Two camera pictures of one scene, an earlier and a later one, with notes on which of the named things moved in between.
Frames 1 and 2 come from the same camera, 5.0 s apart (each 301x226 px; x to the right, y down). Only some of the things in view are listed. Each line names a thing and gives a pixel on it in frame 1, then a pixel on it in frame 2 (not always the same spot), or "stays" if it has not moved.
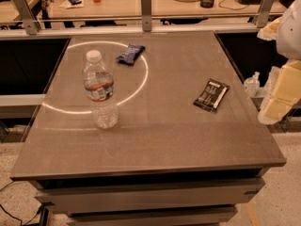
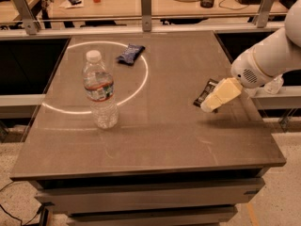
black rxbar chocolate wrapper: [212, 96] stays
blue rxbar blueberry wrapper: [130, 55] stays
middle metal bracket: [146, 10] stays
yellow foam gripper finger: [284, 94] -> [226, 89]
